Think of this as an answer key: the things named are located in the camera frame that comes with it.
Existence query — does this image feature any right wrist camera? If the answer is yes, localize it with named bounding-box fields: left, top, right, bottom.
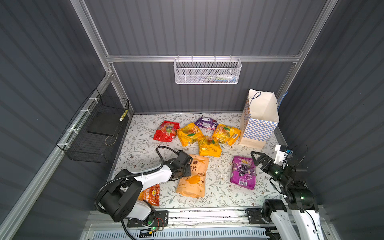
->
left=274, top=145, right=291, bottom=167

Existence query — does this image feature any white wire wall basket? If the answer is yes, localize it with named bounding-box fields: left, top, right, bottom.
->
left=173, top=57, right=242, bottom=85

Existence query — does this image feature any yellow snack bag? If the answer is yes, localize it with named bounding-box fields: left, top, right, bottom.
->
left=213, top=124, right=241, bottom=146
left=198, top=136, right=222, bottom=158
left=177, top=123, right=204, bottom=147

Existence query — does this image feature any small purple snack bag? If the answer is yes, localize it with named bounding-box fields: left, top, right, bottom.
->
left=195, top=117, right=219, bottom=131

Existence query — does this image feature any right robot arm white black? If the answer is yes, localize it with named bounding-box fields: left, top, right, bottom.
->
left=245, top=145, right=325, bottom=240

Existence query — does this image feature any yellow tag in basket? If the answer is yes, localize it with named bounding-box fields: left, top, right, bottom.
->
left=120, top=110, right=128, bottom=122

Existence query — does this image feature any floral table cloth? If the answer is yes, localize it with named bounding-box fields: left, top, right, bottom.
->
left=110, top=114, right=283, bottom=209

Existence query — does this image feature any orange red snack bag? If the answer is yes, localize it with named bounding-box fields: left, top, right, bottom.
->
left=138, top=184, right=160, bottom=207

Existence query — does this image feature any black wire side basket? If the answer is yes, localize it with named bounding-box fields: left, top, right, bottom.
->
left=57, top=90, right=130, bottom=164

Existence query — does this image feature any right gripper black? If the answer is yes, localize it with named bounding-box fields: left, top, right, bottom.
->
left=251, top=149, right=289, bottom=187

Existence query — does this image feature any blue checkered paper bag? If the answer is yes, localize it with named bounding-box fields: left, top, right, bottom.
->
left=239, top=89, right=280, bottom=149

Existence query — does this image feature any large purple snack bag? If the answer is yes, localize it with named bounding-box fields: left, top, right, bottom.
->
left=230, top=156, right=256, bottom=190

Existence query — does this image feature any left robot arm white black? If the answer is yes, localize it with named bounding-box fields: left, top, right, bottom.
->
left=94, top=146, right=193, bottom=226

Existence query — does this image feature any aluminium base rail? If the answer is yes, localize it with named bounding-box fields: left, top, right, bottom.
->
left=80, top=206, right=340, bottom=240

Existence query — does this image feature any large orange chips bag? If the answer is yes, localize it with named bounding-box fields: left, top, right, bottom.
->
left=176, top=155, right=209, bottom=198

